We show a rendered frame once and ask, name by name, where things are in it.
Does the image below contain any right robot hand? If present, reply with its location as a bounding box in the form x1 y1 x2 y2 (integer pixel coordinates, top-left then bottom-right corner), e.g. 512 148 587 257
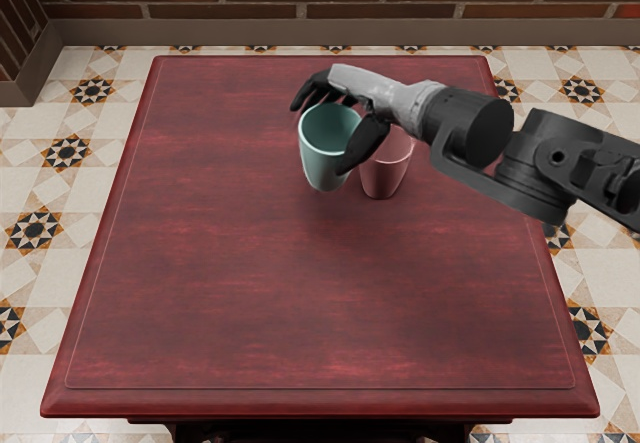
290 63 445 176

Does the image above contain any teal green cup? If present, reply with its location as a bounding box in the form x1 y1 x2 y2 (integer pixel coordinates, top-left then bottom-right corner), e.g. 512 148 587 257
297 102 364 193

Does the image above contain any pink cup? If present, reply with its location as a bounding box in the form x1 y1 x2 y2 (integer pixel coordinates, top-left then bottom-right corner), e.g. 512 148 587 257
358 124 417 200

